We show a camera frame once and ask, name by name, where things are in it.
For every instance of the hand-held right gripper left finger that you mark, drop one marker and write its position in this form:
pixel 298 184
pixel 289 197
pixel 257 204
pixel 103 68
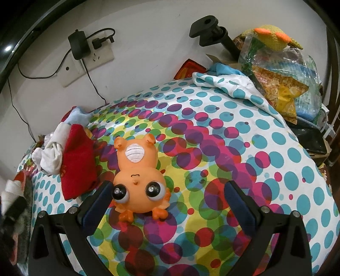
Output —
pixel 96 211

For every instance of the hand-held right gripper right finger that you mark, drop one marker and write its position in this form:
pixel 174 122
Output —
pixel 239 209

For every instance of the orange big-eyed rubber toy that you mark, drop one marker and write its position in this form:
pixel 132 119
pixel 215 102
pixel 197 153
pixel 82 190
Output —
pixel 138 172

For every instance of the light blue cloth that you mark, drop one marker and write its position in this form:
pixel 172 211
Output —
pixel 79 115

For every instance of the red cloth pouch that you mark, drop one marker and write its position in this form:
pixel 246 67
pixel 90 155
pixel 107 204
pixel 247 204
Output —
pixel 77 164

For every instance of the colourful polka dot bedsheet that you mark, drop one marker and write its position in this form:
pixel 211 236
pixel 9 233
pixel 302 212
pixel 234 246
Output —
pixel 212 148

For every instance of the white cloth bundle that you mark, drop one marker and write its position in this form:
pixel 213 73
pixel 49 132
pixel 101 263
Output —
pixel 50 156

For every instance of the dark patterned cloth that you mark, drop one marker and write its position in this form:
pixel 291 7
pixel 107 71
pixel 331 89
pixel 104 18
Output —
pixel 20 228

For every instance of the white sock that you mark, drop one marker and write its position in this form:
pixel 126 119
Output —
pixel 10 192

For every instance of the dark green bag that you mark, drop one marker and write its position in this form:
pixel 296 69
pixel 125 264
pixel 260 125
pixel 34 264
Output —
pixel 310 135

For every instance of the white teal dotted cloth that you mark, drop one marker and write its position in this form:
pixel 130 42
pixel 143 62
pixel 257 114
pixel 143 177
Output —
pixel 233 87

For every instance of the plastic bag of building blocks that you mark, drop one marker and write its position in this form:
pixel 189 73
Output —
pixel 281 79

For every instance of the red yellow patterned cloth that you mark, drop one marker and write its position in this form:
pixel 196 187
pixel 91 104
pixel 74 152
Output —
pixel 190 69

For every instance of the cardboard box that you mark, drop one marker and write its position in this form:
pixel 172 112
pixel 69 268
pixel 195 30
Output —
pixel 213 57

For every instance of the black power adapter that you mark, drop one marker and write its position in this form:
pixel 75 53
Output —
pixel 78 45

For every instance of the yellow knitted toy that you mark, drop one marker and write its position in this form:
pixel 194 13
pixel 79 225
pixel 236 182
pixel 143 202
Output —
pixel 271 39

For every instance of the white plastic frame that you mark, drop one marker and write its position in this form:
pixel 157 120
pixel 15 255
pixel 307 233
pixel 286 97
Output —
pixel 329 127

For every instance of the beige wall socket panel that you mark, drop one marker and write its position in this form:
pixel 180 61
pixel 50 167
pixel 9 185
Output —
pixel 102 58

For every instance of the black clamp mount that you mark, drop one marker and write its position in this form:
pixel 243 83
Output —
pixel 209 31

